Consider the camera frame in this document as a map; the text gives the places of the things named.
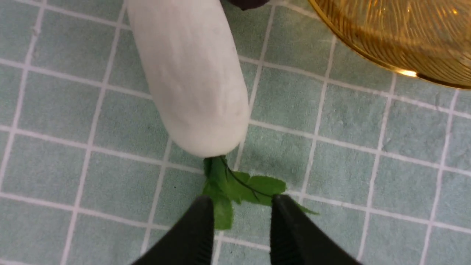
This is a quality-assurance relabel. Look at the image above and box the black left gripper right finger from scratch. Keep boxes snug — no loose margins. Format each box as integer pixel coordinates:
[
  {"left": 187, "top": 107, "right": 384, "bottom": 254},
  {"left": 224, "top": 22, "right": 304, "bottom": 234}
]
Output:
[{"left": 270, "top": 194, "right": 360, "bottom": 265}]

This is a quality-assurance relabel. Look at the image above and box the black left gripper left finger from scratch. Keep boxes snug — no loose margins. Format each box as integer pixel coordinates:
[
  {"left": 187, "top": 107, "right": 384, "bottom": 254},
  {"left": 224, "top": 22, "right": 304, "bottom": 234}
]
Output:
[{"left": 133, "top": 195, "right": 214, "bottom": 265}]

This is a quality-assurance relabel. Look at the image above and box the amber plastic plate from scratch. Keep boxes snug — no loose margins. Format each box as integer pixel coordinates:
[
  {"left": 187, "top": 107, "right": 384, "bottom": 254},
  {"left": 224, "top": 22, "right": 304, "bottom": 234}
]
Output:
[{"left": 310, "top": 0, "right": 471, "bottom": 90}]

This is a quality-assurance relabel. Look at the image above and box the purple eggplant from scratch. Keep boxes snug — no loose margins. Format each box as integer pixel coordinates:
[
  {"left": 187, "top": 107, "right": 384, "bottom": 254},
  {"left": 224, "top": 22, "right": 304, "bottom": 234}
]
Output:
[{"left": 228, "top": 0, "right": 269, "bottom": 11}]

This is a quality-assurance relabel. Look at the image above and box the white radish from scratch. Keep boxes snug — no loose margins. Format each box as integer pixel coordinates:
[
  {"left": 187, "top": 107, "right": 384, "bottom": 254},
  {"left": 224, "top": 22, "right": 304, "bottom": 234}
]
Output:
[{"left": 124, "top": 0, "right": 320, "bottom": 230}]

